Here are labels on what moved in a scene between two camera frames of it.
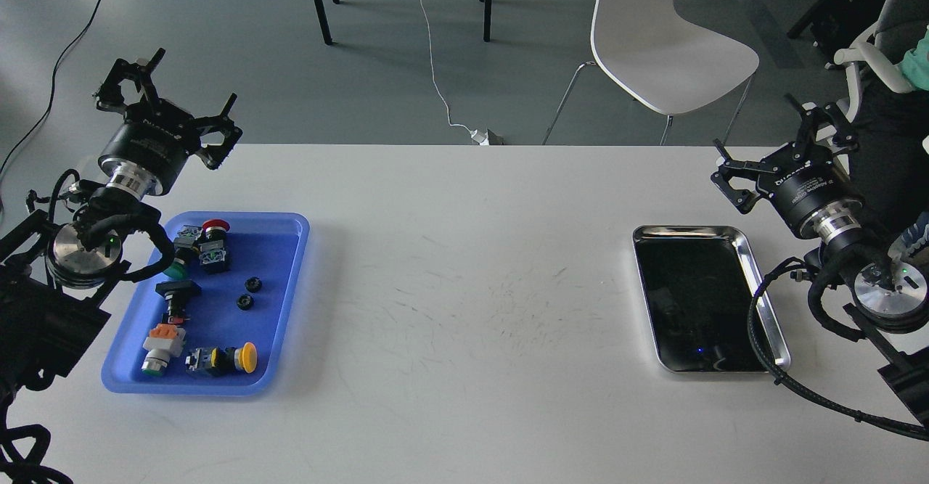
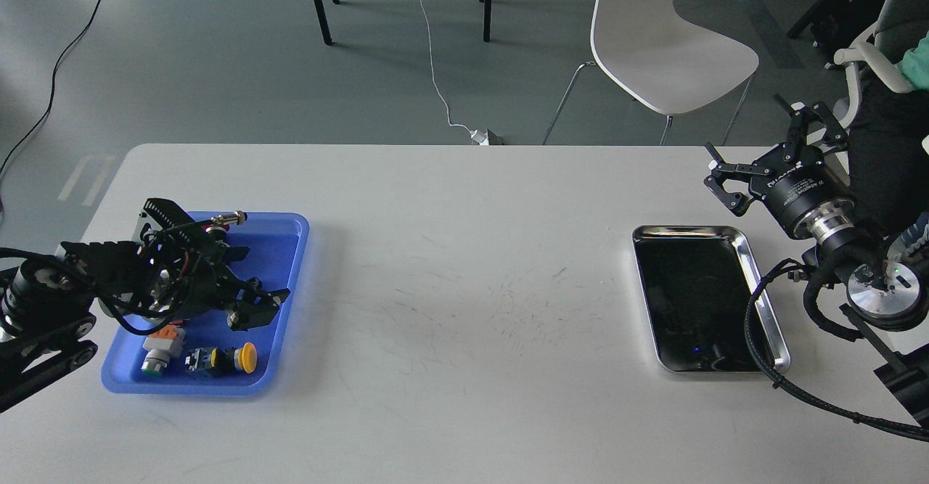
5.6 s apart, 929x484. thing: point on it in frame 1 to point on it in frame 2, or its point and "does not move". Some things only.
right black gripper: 807,189 does not move
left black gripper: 149,152 to 176,273
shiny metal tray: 699,284 does not move
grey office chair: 901,20 does not move
